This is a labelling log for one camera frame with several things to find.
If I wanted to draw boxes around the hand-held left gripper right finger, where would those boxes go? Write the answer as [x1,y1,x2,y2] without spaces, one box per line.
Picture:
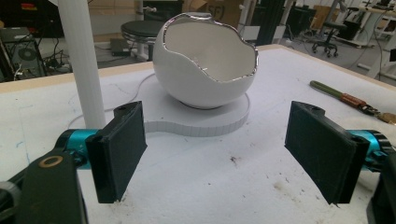
[284,100,396,205]

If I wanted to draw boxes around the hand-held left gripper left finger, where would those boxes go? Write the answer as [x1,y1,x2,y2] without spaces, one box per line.
[55,100,149,204]

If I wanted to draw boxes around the white lamp stand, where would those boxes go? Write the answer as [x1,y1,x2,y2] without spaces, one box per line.
[57,0,251,138]

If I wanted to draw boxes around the black office chair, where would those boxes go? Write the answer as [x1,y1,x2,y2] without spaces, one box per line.
[311,21,348,59]

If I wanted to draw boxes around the black round stool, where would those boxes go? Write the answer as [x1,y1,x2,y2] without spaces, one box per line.
[120,20,165,62]

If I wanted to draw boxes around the white eggshell-shaped bowl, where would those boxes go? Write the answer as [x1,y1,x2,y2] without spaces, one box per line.
[152,11,260,110]

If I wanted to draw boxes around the black computer case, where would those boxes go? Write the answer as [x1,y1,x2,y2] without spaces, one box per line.
[0,26,48,82]

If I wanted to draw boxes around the cardboard box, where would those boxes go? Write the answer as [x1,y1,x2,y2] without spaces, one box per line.
[182,0,246,28]

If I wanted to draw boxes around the paintbrush with wooden handle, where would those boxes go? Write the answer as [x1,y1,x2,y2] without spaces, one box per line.
[309,79,396,124]

